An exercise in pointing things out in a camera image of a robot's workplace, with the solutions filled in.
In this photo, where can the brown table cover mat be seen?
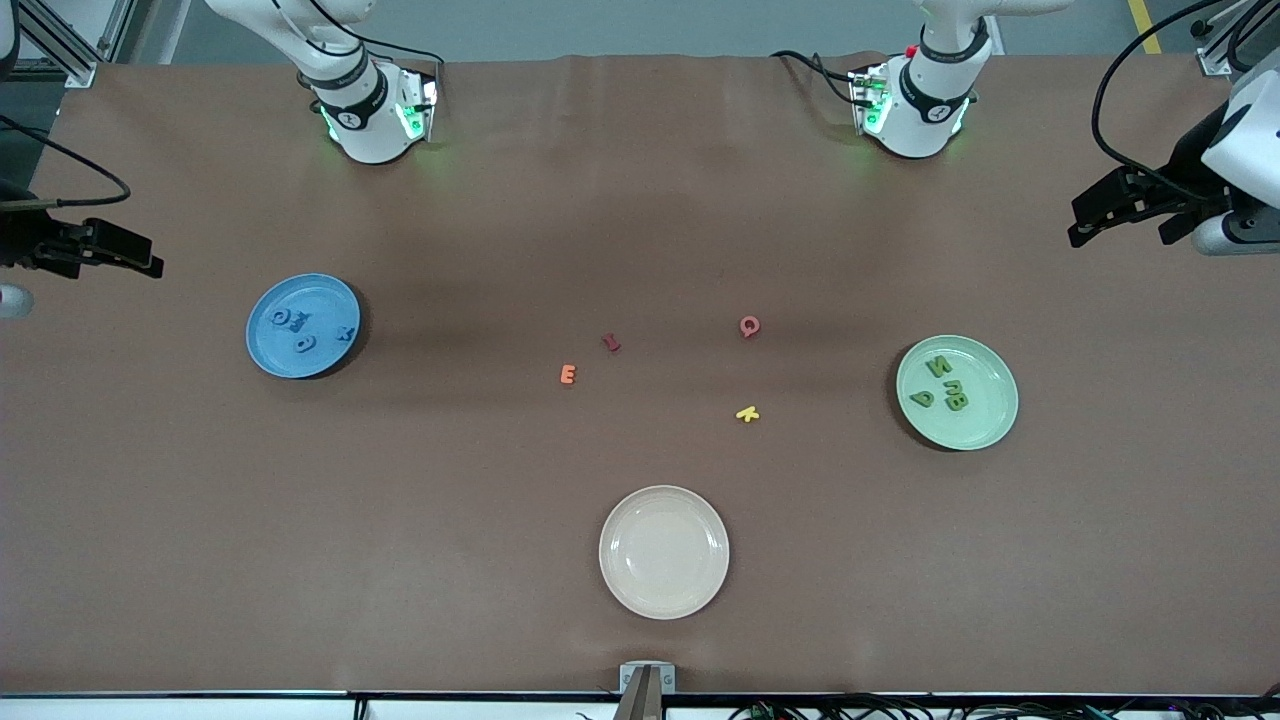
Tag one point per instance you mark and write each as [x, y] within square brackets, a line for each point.
[200, 550]

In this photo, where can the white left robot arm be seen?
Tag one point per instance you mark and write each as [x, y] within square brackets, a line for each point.
[930, 110]

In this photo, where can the green foam letter P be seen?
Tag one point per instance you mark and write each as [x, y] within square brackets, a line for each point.
[922, 399]

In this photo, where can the green foam letter N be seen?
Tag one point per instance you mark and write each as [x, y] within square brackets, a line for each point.
[938, 366]

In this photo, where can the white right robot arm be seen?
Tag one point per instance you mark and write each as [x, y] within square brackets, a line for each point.
[365, 110]

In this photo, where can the aluminium frame profile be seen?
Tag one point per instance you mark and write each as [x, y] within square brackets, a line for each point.
[1215, 60]
[60, 50]

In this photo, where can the beige plate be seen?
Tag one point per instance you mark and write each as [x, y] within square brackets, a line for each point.
[664, 552]

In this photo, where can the mint green plate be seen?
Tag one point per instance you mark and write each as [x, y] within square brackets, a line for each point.
[985, 425]

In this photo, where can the pink foam letter Q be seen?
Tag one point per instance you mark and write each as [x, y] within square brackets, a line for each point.
[750, 326]

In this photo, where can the green foam letter B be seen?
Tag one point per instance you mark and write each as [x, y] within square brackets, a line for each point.
[957, 403]

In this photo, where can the grey metal bracket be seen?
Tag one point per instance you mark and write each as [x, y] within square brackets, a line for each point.
[647, 680]

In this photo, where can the blue plate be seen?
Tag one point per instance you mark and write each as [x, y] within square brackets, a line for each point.
[275, 350]

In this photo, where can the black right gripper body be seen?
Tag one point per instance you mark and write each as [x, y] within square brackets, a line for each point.
[22, 243]

